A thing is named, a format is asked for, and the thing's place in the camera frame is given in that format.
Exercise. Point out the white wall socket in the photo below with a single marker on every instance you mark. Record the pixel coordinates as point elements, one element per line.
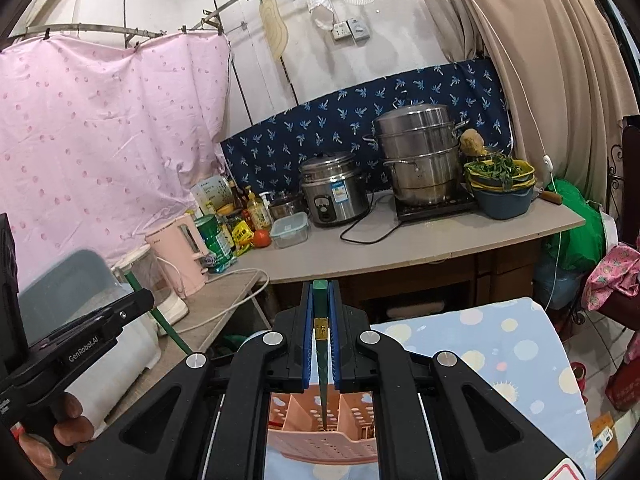
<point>341,31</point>

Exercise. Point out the beige curtain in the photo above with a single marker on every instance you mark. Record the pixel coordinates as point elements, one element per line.
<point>550,60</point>

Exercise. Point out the yellow pump soap bottle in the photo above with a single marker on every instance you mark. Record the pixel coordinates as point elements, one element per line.
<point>259,215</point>

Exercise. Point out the green plastic bag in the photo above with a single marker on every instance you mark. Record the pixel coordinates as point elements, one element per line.
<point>575,230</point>

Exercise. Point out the red bag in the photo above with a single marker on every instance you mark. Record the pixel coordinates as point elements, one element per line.
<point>625,375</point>

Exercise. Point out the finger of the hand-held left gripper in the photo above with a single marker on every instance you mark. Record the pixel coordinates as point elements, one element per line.
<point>100,327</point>

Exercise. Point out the orange cardboard box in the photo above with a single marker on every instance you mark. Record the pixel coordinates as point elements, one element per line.
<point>605,440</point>

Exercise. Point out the black induction cooktop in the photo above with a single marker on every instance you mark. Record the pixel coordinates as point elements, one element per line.
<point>435,211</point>

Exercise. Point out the blue plastic bag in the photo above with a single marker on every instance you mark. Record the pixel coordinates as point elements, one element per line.
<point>555,285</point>

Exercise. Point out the red tomato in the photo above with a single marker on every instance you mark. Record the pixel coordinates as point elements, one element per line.
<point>261,238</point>

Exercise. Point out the navy leaf-print cloth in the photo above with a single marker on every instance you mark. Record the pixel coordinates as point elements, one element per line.
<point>320,115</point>

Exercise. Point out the straight metal curtain rail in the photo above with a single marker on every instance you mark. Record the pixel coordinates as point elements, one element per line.
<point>75,26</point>

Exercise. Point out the dark sauce bottle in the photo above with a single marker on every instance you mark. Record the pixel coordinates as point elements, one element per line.
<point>235,195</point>

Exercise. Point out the white hanging cloth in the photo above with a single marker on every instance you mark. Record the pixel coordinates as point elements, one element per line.
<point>315,0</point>

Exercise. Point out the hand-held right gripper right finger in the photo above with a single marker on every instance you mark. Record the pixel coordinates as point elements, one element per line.
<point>334,345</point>

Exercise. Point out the white food processor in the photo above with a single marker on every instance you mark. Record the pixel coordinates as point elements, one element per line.
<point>170,310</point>

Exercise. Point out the light blue planet-print blanket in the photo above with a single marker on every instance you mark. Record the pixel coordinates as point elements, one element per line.
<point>500,360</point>

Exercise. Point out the brown wooden cabinet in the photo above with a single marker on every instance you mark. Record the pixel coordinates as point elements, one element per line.
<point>450,270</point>

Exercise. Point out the tan lumpy root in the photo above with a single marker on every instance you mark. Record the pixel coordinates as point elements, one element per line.
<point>472,142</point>

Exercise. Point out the hanging clothes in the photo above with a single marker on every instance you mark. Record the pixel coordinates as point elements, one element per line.
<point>600,10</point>

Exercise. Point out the green chopstick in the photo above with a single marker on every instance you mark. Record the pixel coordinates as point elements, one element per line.
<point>165,320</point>
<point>320,305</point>

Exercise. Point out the pink perforated utensil basket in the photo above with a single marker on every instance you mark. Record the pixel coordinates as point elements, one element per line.
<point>320,447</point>

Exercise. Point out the pink dotted curtain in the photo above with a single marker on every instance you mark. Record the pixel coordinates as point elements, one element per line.
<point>100,135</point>

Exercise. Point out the clear food container blue lid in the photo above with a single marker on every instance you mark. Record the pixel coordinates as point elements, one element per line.
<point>289,230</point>

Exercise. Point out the white dish box grey-blue lid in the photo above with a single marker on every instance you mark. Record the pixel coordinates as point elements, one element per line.
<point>135,350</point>

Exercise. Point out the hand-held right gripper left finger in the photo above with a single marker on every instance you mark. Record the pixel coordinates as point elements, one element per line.
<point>307,340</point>

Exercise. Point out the steel rice cooker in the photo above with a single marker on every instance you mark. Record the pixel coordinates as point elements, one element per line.
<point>332,190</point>

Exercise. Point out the steel steamer pot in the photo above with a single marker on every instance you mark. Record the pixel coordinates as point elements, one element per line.
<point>420,160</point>

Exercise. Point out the pink floral bag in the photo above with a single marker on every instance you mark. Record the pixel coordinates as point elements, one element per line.
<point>615,270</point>

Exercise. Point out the white wall switch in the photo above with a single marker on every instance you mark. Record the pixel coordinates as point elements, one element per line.
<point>359,30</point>

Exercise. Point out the dark iron chair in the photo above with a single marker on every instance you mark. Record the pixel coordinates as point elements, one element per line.
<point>631,160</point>

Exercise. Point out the green leafy vegetables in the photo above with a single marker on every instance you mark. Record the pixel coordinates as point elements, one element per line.
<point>495,167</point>

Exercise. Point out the person's left hand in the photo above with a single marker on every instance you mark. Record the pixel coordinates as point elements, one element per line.
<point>70,407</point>

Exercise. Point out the white printed carton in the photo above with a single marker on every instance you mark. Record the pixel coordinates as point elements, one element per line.
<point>210,192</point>

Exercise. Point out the pink electric kettle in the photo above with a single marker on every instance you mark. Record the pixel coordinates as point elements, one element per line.
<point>175,255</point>

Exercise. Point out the green plastic bottle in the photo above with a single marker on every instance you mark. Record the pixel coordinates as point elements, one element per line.
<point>215,245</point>

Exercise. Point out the yellow snack packet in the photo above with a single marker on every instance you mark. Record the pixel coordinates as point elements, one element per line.
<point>242,232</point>

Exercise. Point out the blue plastic basin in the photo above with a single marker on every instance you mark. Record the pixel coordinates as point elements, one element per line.
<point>500,203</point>

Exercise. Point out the stacked bowls with greens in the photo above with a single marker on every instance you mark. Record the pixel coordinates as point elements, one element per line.
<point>526,166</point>

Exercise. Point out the small steel lidded pot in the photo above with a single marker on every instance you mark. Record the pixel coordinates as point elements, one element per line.
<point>285,206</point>

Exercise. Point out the hanging wooden cutting board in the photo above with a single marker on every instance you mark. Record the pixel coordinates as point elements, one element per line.
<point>275,30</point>

